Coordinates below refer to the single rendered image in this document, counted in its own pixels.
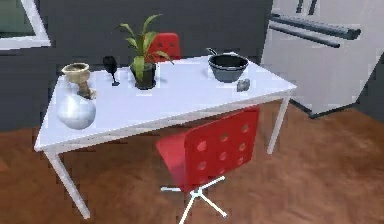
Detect dark grey pot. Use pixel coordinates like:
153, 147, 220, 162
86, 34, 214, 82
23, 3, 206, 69
205, 47, 250, 84

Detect beige goblet statue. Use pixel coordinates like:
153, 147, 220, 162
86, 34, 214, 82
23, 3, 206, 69
61, 62, 98, 101

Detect white framed window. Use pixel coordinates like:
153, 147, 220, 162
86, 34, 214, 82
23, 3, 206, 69
0, 0, 52, 52

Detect white fridge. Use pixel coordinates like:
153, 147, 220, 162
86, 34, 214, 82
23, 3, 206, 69
260, 0, 384, 120

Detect small grey lump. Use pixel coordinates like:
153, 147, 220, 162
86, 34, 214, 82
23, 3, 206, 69
236, 78, 251, 93

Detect white table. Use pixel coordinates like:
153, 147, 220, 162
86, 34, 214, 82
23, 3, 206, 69
33, 51, 298, 220

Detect red swivel chair with holes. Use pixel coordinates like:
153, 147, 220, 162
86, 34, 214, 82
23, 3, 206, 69
155, 107, 261, 224
145, 32, 182, 64

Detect black wine glass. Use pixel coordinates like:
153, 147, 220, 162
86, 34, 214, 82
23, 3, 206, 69
102, 55, 121, 87

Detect green house plant in pot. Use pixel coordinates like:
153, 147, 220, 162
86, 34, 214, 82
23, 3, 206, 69
114, 13, 175, 91

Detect white round vase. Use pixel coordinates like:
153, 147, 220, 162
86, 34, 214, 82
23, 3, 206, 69
56, 83, 98, 131

